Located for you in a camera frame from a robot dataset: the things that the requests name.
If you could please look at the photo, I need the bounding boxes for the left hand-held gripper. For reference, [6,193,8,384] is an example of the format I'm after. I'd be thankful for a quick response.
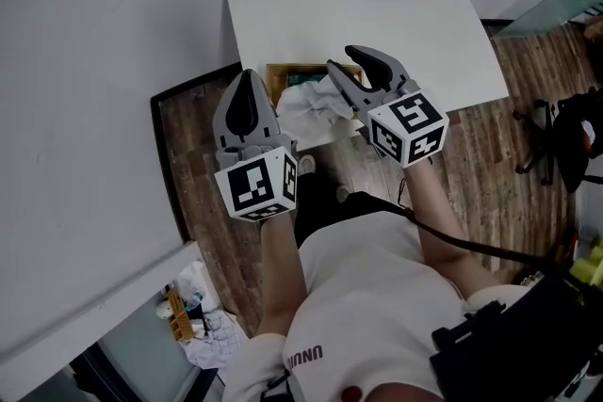
[212,69,300,223]

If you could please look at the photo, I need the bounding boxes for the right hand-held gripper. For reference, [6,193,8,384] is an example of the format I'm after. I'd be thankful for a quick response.
[326,44,450,169]

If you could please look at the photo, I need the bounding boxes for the white tissue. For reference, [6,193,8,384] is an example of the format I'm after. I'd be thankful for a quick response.
[276,76,354,141]

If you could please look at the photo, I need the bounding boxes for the person's right forearm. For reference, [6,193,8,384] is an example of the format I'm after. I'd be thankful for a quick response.
[402,157,500,297]

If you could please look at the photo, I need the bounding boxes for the person's left forearm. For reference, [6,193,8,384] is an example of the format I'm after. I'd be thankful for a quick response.
[258,211,310,338]

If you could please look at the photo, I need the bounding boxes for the wooden tray box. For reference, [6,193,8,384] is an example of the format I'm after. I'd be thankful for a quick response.
[266,63,367,109]

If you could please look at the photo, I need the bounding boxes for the black baseboard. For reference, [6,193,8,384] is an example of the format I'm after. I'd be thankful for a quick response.
[149,62,242,245]

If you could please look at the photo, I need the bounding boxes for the person's black trousers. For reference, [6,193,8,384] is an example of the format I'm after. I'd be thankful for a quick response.
[294,169,406,250]

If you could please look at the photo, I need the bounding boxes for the white plastic bag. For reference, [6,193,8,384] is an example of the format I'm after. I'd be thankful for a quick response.
[173,261,213,312]

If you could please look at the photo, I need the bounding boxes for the frosted glass door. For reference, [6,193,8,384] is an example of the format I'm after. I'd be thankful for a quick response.
[492,0,603,39]

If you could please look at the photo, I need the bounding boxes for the black office chair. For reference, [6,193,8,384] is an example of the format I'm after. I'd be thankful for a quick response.
[512,87,603,194]

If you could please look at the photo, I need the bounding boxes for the person's white shirt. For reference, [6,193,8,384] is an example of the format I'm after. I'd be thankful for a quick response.
[223,209,533,402]

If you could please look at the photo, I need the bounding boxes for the white checked cloth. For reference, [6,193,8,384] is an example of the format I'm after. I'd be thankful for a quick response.
[186,310,249,368]

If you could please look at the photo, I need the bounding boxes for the yellow-green foam pieces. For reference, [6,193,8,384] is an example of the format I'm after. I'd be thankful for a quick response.
[569,234,603,288]

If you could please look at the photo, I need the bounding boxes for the black cable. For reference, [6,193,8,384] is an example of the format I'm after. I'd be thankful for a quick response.
[398,176,566,269]

